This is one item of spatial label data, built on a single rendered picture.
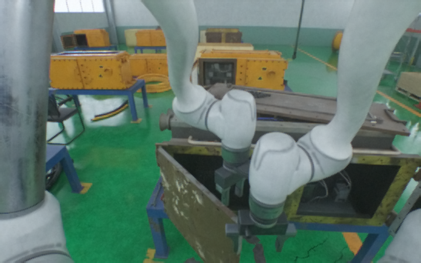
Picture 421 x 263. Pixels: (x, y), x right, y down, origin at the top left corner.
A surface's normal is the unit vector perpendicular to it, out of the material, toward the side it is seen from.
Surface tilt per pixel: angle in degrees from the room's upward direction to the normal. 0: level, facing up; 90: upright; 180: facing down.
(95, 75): 90
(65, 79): 90
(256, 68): 90
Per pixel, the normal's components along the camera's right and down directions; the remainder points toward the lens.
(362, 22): -0.90, 0.40
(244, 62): -0.08, 0.48
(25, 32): 0.84, 0.29
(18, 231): 0.71, -0.33
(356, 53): -0.72, 0.67
